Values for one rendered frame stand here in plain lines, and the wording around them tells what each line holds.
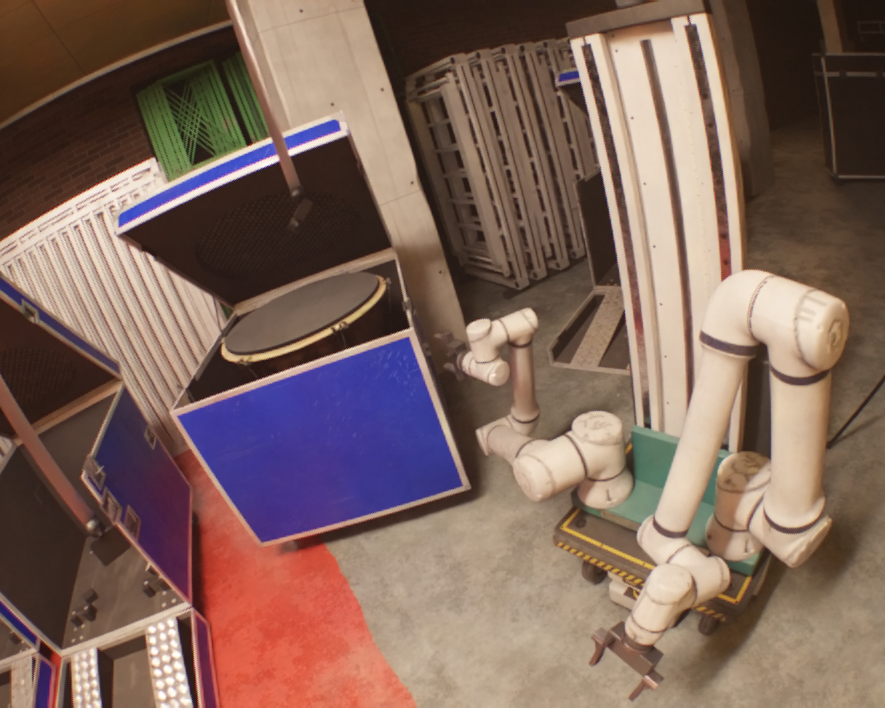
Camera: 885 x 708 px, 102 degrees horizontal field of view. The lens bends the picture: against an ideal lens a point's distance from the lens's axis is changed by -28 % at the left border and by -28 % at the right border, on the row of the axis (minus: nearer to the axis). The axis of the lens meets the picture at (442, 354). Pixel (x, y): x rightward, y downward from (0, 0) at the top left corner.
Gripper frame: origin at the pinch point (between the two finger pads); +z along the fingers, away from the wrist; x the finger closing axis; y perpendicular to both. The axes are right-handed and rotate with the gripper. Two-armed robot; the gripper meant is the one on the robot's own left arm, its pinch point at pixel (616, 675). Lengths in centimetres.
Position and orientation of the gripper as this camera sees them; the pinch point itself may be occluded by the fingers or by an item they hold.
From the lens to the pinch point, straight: 124.9
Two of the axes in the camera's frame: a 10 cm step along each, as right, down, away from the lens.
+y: -8.2, 1.0, -5.6
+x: 5.6, 3.5, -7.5
